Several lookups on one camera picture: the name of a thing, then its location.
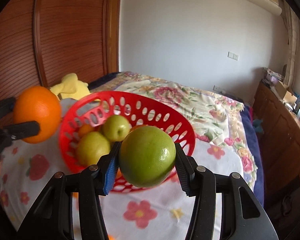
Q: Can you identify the small tangerine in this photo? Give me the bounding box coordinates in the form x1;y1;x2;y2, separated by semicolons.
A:
78;124;95;138

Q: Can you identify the stack of magazines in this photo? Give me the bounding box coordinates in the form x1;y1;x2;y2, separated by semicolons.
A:
262;67;284;86

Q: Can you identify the wooden sliding wardrobe door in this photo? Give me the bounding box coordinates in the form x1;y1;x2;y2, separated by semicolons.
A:
0;0;120;100

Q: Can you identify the cardboard box on sideboard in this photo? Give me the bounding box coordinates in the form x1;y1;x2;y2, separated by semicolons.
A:
275;81;297;105

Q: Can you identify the patterned beige curtain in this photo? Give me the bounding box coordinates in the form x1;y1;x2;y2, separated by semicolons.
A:
283;0;300;88

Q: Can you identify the red perforated plastic fruit basket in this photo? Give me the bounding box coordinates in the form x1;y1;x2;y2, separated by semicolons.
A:
59;91;195;196

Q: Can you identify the green apple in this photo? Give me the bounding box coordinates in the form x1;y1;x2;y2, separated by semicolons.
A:
119;126;176;188

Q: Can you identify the floral bed quilt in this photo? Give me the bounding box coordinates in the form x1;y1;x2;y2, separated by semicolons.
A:
88;72;264;203

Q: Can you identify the yellow plush toy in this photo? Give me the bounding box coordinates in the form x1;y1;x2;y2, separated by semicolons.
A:
50;73;90;100

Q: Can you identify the yellow-green pear with stem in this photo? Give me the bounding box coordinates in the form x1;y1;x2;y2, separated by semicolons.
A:
76;132;110;167

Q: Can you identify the large orange in basket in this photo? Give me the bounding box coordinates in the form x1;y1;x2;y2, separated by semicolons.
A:
116;125;146;179

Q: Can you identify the white wall switch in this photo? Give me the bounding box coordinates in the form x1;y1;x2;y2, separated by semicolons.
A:
228;51;239;61

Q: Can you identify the long wooden sideboard cabinet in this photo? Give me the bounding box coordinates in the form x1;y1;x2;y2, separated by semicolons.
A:
252;82;300;199

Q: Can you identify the round yellow-green apple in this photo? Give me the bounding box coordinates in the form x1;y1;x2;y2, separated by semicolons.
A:
102;115;130;142

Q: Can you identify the large orange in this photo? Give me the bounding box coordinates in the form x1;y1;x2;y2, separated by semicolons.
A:
116;125;146;179
13;86;62;144

